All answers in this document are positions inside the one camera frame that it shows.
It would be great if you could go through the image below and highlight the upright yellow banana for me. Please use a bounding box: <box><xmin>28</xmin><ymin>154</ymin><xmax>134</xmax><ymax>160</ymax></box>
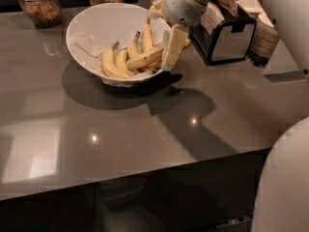
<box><xmin>141</xmin><ymin>17</ymin><xmax>163</xmax><ymax>70</ymax></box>

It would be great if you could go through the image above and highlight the left glass cereal jar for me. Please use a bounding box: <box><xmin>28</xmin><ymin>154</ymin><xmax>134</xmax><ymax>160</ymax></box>
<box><xmin>17</xmin><ymin>0</ymin><xmax>62</xmax><ymax>28</ymax></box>

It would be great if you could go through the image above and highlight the stack of paper plates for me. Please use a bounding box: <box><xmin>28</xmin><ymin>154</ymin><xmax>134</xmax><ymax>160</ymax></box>
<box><xmin>250</xmin><ymin>13</ymin><xmax>279</xmax><ymax>58</ymax></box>

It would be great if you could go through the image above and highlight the long front yellow banana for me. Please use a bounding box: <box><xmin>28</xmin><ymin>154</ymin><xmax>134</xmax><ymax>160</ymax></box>
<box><xmin>126</xmin><ymin>45</ymin><xmax>179</xmax><ymax>70</ymax></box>

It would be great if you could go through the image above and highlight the white tilted bowl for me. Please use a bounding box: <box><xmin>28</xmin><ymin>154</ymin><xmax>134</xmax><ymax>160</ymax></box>
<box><xmin>66</xmin><ymin>3</ymin><xmax>163</xmax><ymax>88</ymax></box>

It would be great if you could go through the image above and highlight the black steel napkin dispenser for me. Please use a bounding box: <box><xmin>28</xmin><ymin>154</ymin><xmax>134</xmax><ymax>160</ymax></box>
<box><xmin>190</xmin><ymin>0</ymin><xmax>256</xmax><ymax>65</ymax></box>

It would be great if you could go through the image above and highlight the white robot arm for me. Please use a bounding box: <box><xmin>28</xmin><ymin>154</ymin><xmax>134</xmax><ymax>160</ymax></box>
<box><xmin>148</xmin><ymin>0</ymin><xmax>309</xmax><ymax>232</ymax></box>

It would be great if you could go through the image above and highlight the left curved yellow banana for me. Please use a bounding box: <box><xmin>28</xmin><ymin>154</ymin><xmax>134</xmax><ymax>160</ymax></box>
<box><xmin>100</xmin><ymin>42</ymin><xmax>130</xmax><ymax>79</ymax></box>

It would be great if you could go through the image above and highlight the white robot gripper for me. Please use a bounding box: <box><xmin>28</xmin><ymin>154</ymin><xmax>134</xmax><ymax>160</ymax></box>
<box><xmin>147</xmin><ymin>0</ymin><xmax>207</xmax><ymax>71</ymax></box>

